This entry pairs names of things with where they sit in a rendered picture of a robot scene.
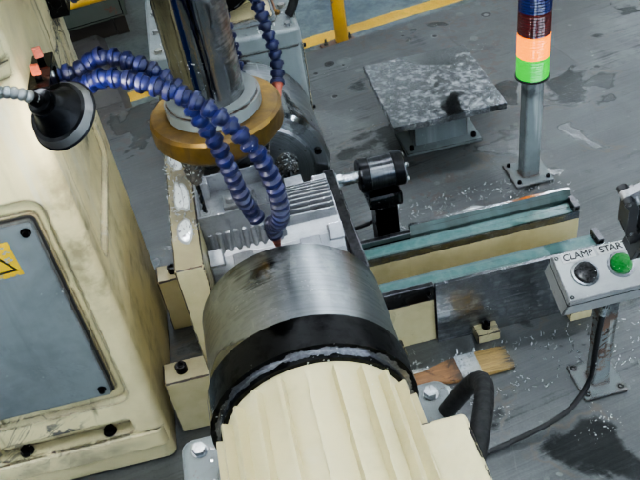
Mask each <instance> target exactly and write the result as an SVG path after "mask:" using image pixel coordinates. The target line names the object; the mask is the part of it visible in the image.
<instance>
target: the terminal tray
mask: <svg viewBox="0 0 640 480"><path fill-rule="evenodd" d="M239 170H240V172H241V173H242V175H243V176H242V179H244V181H245V183H246V187H247V188H248V189H249V191H250V193H251V195H252V197H253V198H254V200H255V202H256V203H257V204H258V206H259V208H260V210H262V211H263V212H264V213H265V218H264V220H263V222H262V223H261V224H259V225H252V224H250V222H249V221H248V219H246V217H245V216H244V214H243V212H242V211H241V210H240V209H239V208H238V206H237V205H236V204H235V201H234V200H233V199H232V197H231V193H230V192H229V190H228V185H227V184H226V183H225V182H224V176H223V175H222V174H221V172H220V173H215V174H212V175H207V176H203V177H202V180H204V182H203V183H201V184H200V188H201V191H202V195H203V197H204V201H205V205H206V208H207V211H208V213H207V214H203V210H202V204H201V203H200V200H199V197H200V195H199V194H198V193H197V189H196V187H195V186H193V189H194V190H195V192H194V196H195V195H196V196H195V204H196V209H197V217H198V222H200V224H199V225H200V229H201V231H202V234H203V238H204V240H205V243H206V246H207V249H208V251H209V250H216V249H222V250H223V252H224V253H226V250H230V251H234V248H238V249H239V250H241V249H242V248H243V246H246V247H247V248H250V246H251V244H254V245H255V246H258V245H259V242H263V243H264V244H267V243H268V240H269V238H268V237H267V234H266V232H265V230H264V221H265V219H266V217H268V216H269V215H271V208H270V201H269V196H268V195H267V193H266V188H265V187H264V184H263V179H261V177H260V175H259V171H258V170H257V169H256V168H255V166H254V165H253V166H249V167H244V168H241V169H239ZM287 235H288V233H287V229H286V228H284V229H283V236H282V238H281V240H284V236H287Z"/></svg>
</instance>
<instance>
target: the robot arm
mask: <svg viewBox="0 0 640 480"><path fill-rule="evenodd" d="M616 190H617V192H618V194H619V196H620V203H619V211H618V221H619V223H620V225H621V227H622V229H623V231H624V233H625V236H624V237H623V239H622V243H623V245H624V247H625V249H626V251H627V254H628V256H629V258H630V260H634V259H638V258H640V183H638V184H636V185H629V186H628V185H627V184H620V185H619V186H617V187H616Z"/></svg>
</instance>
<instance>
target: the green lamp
mask: <svg viewBox="0 0 640 480"><path fill-rule="evenodd" d="M549 68H550V57H548V58H546V59H544V60H542V61H538V62H527V61H524V60H521V59H519V58H518V57H517V55H516V77H517V78H518V79H519V80H521V81H524V82H530V83H534V82H540V81H543V80H545V79H546V78H547V77H548V76H549Z"/></svg>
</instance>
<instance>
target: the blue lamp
mask: <svg viewBox="0 0 640 480"><path fill-rule="evenodd" d="M552 3H553V0H518V11H519V12H521V13H523V14H525V15H529V16H538V15H543V14H546V13H548V12H550V11H551V10H552V5H553V4H552Z"/></svg>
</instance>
